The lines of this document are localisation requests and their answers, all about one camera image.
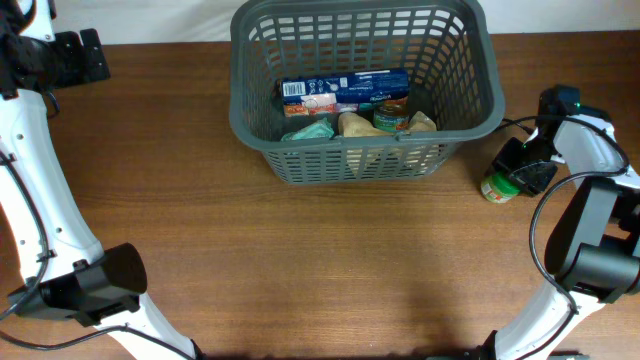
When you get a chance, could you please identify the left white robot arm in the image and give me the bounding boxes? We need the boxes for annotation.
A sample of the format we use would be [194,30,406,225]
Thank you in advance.
[1,0,202,359]

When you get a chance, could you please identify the silver pull-tab tin can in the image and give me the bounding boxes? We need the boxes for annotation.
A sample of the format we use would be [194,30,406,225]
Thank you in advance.
[373,104,409,132]

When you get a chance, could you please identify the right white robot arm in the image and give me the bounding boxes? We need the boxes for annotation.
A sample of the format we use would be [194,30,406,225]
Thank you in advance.
[442,85,639,360]

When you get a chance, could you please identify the green lid glass jar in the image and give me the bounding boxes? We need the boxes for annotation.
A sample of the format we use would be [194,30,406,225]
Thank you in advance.
[480,172,521,204]

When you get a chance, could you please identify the blue cardboard food box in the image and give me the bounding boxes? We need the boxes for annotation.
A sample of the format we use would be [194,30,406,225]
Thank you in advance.
[280,69,410,118]

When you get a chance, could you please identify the teal wet wipes packet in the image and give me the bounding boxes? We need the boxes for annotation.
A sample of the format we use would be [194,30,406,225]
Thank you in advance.
[281,118,335,142]

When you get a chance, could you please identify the tan grain pouch bag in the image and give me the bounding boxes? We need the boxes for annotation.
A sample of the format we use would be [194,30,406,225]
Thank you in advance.
[335,109,438,171]

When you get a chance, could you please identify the grey plastic shopping basket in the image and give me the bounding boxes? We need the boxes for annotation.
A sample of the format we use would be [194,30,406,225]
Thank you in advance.
[229,0,505,184]

